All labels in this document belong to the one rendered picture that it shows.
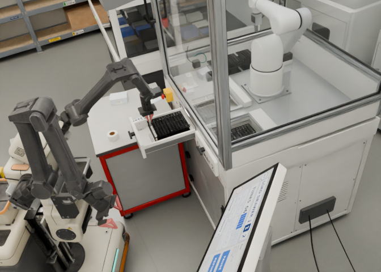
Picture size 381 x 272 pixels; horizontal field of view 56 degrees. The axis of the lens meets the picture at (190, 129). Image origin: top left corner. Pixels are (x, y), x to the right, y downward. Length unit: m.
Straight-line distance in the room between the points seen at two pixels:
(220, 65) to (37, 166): 0.79
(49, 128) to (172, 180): 1.55
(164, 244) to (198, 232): 0.26
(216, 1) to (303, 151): 1.02
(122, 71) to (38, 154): 0.50
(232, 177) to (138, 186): 0.97
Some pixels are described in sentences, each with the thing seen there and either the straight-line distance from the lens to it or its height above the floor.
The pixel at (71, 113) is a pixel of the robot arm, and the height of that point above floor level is 1.27.
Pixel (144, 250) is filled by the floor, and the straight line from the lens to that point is 2.71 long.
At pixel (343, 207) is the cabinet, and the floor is 0.15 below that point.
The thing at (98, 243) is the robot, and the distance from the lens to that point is 2.49.
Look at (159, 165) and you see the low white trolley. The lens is 2.54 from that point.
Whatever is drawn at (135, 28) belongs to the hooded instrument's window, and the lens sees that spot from 2.75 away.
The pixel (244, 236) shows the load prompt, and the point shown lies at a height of 1.16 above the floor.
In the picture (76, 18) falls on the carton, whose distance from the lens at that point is 5.77.
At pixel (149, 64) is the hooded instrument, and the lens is 2.87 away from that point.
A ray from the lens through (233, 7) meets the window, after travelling 1.37.
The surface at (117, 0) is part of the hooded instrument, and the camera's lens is 2.63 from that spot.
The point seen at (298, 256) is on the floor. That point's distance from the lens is 2.64.
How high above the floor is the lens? 2.26
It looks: 40 degrees down
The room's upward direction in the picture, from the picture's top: 8 degrees counter-clockwise
